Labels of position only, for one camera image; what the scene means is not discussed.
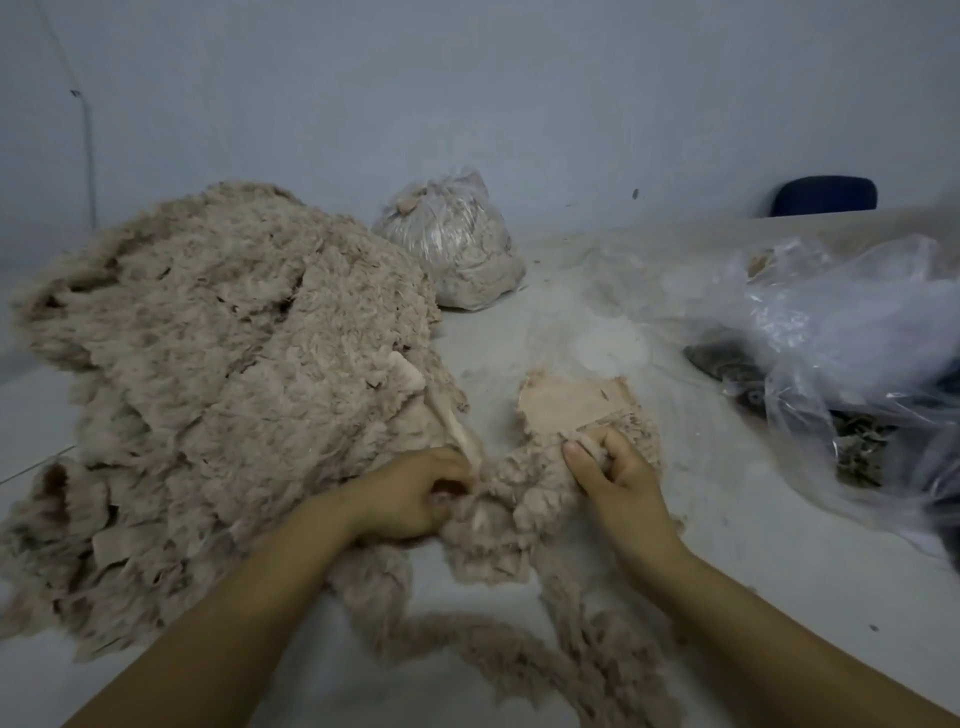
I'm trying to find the person's right hand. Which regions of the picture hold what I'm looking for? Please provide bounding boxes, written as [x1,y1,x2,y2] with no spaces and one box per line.
[561,429,689,594]

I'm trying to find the person's left hand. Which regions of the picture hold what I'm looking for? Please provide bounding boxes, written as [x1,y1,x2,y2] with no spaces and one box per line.
[333,445,479,546]

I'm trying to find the beige fabric piece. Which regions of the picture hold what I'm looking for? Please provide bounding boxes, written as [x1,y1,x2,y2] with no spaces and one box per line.
[442,435,617,587]

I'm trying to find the stack of sorted beige pieces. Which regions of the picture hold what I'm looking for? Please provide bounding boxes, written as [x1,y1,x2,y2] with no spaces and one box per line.
[516,369,665,474]

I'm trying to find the beige scrap strips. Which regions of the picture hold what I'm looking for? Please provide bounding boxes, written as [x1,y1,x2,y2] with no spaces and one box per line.
[322,540,699,728]

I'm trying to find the large pile beige fabric scraps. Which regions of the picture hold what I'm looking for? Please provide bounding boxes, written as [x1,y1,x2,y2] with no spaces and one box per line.
[0,181,485,662]

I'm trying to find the person's right forearm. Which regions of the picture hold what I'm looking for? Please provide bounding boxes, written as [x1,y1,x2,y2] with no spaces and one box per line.
[637,547,960,728]

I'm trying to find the person's left forearm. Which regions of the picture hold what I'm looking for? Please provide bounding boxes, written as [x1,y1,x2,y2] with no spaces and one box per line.
[67,502,369,728]

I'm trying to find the beige fur pile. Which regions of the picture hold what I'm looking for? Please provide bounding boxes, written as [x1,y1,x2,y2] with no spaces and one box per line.
[745,210,960,279]

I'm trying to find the clear bag of beige scraps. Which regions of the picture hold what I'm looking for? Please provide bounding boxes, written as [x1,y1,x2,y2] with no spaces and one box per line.
[375,168,530,314]

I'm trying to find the large clear plastic bag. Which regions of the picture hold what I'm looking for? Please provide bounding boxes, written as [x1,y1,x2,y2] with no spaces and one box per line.
[720,232,960,557]

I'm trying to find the blue chair back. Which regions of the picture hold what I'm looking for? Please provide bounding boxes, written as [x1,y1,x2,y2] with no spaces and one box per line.
[769,174,881,219]

